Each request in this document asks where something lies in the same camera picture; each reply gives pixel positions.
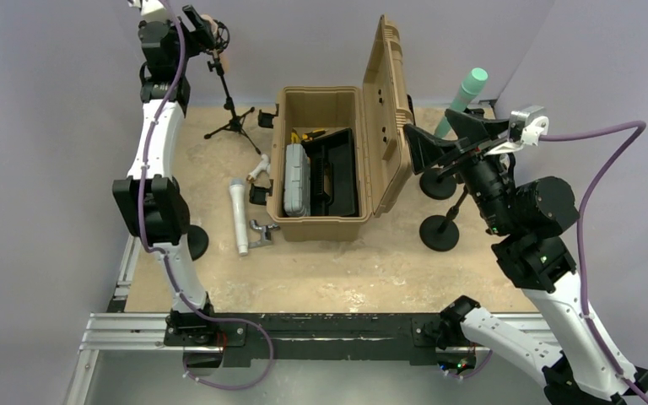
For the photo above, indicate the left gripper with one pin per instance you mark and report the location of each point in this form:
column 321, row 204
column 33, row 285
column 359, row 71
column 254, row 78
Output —
column 201, row 40

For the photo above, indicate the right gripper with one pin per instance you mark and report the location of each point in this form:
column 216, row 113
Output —
column 426, row 150

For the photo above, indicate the white microphone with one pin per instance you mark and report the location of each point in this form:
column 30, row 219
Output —
column 237, row 190

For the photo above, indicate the pink microphone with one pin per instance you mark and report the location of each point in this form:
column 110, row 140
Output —
column 221, row 35

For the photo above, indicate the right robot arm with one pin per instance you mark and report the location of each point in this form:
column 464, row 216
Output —
column 584, row 366

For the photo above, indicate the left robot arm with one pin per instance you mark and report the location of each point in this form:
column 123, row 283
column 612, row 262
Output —
column 149, row 197

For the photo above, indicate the round base stand rear right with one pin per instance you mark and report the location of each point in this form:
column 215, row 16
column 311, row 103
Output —
column 432, row 183

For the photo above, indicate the round base stand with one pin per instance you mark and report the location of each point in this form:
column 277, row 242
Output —
column 432, row 183
column 440, row 232
column 197, row 240

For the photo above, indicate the green microphone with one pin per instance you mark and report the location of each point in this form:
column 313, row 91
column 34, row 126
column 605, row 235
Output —
column 470, row 88

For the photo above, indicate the round base stand front right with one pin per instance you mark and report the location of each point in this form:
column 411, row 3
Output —
column 440, row 232

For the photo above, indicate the black tripod mic stand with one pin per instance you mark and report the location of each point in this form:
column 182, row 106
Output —
column 236, row 121

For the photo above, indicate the round base stand left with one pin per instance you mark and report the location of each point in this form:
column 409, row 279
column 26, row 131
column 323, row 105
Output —
column 197, row 240

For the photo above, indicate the tan plastic toolbox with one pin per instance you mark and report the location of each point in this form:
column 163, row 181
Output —
column 376, row 111

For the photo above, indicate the black toolbox latch rear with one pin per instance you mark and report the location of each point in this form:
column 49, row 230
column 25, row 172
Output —
column 265, row 119

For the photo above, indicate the black toolbox latch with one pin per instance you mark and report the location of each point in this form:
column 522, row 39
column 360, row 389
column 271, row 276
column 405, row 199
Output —
column 265, row 119
column 258, row 195

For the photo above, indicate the black tool tray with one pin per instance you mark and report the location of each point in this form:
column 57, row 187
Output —
column 333, row 176

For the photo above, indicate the yellow pliers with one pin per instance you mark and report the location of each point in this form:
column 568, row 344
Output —
column 305, row 137

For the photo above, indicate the white pipe fitting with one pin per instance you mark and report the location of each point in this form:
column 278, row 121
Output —
column 264, row 165

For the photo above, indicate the grey plastic case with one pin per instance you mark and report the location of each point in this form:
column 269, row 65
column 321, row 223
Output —
column 297, row 182

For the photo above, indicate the black toolbox latch front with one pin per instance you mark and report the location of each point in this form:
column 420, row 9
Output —
column 258, row 195

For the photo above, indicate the silver metal bracket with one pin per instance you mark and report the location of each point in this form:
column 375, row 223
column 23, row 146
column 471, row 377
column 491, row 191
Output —
column 265, row 234

